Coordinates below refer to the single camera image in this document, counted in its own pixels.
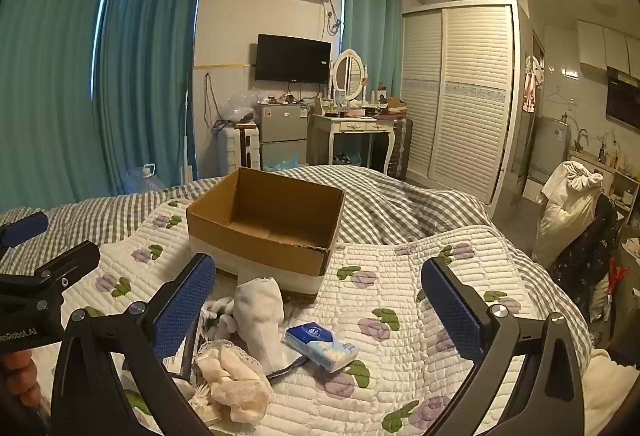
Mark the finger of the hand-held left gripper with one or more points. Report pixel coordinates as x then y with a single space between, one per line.
25 226
70 261

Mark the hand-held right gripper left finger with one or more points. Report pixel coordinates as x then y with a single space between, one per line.
182 311

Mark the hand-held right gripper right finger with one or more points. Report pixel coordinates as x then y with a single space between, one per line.
450 311

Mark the white fuzzy flower toy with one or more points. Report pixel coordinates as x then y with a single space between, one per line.
225 313

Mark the white sock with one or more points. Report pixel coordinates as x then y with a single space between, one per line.
260 311

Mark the cream lace cloth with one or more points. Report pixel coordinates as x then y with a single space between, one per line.
235 381

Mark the brown cardboard box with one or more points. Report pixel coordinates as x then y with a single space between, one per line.
260 251

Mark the dark grey-trimmed sock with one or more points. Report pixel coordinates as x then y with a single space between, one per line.
292 364

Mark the blue white tissue packet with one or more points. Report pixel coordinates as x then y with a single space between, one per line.
320 346

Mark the person's left hand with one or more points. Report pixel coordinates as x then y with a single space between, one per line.
22 376

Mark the quilted floral blanket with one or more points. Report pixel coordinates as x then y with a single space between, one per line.
400 316

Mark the clear water jug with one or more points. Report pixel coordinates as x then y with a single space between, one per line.
142 178

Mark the wide teal curtain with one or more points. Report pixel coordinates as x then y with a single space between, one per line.
45 91

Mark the dark floral garment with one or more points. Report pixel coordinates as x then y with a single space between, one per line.
590 251

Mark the white garment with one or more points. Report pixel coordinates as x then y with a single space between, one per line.
565 206

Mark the white suitcase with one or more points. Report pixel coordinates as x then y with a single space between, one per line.
240 149

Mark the dark suitcase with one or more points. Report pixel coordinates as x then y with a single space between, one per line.
400 146

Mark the blue plastic bag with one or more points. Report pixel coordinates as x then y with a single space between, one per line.
282 164

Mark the white dressing table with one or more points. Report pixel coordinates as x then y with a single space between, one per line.
350 126

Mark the grey mini fridge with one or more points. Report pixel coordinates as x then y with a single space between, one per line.
282 126

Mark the clear plastic bag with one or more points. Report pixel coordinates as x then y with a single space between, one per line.
237 106

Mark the small cardboard box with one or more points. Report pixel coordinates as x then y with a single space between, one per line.
395 105

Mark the white louvred wardrobe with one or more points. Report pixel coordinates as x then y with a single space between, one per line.
465 96

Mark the hanging pink clothes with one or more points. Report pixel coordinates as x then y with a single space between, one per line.
531 91

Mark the white oval vanity mirror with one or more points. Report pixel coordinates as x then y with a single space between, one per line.
348 74

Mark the black range hood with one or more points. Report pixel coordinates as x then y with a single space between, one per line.
622 101

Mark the narrow teal curtain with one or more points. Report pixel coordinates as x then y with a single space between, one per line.
370 31

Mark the black wall television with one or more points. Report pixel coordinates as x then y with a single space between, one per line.
292 59

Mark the white wall cabinets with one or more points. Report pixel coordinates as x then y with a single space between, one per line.
605 46

